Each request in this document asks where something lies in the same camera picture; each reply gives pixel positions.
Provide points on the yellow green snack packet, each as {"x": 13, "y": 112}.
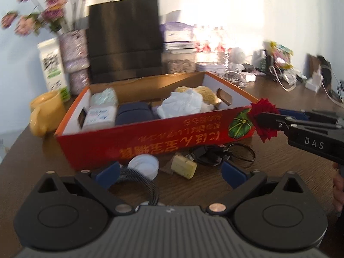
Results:
{"x": 280, "y": 53}

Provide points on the purple wrapped vase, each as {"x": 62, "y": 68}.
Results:
{"x": 75, "y": 59}

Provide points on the pack of water bottles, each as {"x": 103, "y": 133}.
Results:
{"x": 212, "y": 43}

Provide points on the dried rose bouquet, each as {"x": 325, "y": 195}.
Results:
{"x": 51, "y": 8}

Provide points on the red artificial flower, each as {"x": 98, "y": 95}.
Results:
{"x": 258, "y": 110}

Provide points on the white and yellow plush hamster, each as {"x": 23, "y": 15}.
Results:
{"x": 204, "y": 95}

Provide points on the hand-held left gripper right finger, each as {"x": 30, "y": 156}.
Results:
{"x": 232, "y": 174}

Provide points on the white plastic bag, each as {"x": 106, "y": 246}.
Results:
{"x": 180, "y": 104}

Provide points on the person's right hand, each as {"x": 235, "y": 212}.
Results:
{"x": 339, "y": 193}

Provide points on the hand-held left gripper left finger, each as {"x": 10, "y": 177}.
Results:
{"x": 108, "y": 173}

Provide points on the white milk carton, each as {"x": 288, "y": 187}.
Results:
{"x": 52, "y": 64}

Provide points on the white flat box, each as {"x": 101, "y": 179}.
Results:
{"x": 178, "y": 45}

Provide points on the clear oats container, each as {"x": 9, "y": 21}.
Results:
{"x": 180, "y": 63}

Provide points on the floral tin box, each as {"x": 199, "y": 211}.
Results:
{"x": 209, "y": 67}

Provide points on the cream soap bar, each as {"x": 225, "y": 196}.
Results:
{"x": 184, "y": 166}

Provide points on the purple tissue pack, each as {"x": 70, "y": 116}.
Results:
{"x": 176, "y": 32}

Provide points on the white tissue pack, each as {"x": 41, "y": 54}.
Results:
{"x": 99, "y": 117}

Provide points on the navy pouch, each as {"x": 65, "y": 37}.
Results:
{"x": 134, "y": 113}

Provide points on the yellow mug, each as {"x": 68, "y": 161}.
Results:
{"x": 48, "y": 113}

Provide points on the white power adapter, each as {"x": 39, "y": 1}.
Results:
{"x": 314, "y": 82}

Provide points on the white bottle cap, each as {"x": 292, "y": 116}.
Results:
{"x": 143, "y": 165}

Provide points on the white earphones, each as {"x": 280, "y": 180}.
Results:
{"x": 236, "y": 79}

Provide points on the black paper bag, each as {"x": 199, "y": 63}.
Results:
{"x": 125, "y": 37}

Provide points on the white charger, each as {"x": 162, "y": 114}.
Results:
{"x": 250, "y": 77}

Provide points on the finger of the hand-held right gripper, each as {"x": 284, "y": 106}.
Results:
{"x": 293, "y": 113}
{"x": 271, "y": 121}

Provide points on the small white desk fan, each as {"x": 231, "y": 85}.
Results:
{"x": 237, "y": 57}

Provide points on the clear packet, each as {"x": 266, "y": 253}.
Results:
{"x": 104, "y": 96}

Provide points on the red cardboard box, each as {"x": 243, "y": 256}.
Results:
{"x": 150, "y": 142}

